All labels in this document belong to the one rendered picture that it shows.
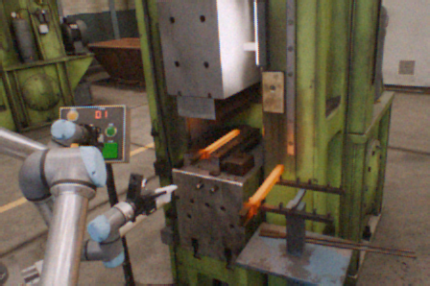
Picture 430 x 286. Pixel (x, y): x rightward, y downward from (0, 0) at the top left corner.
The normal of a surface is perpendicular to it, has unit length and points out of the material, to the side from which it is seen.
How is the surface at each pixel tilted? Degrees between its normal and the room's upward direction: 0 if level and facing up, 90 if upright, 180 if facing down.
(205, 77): 90
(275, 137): 90
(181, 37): 90
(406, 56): 90
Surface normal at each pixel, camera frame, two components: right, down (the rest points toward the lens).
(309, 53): -0.52, 0.35
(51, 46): 0.66, 0.04
